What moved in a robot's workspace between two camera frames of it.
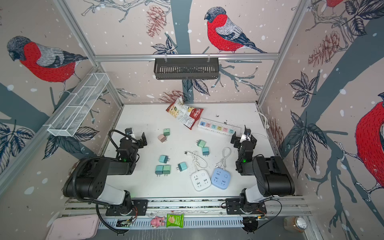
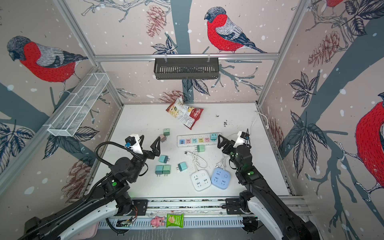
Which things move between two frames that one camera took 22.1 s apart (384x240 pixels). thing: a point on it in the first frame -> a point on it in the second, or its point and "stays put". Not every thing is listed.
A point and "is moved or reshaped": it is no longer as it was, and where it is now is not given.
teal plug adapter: [205, 151] -> [213, 137]
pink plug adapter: [162, 138] stays put
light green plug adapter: [201, 143] is moved or reshaped
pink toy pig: [157, 221] stays put
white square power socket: [200, 179] stays put
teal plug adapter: [164, 159] stays put
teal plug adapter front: [159, 169] stays put
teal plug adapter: [182, 166] stays put
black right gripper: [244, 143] -> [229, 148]
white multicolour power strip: [219, 127] -> [193, 140]
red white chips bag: [188, 116] stays put
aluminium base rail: [199, 212] stays put
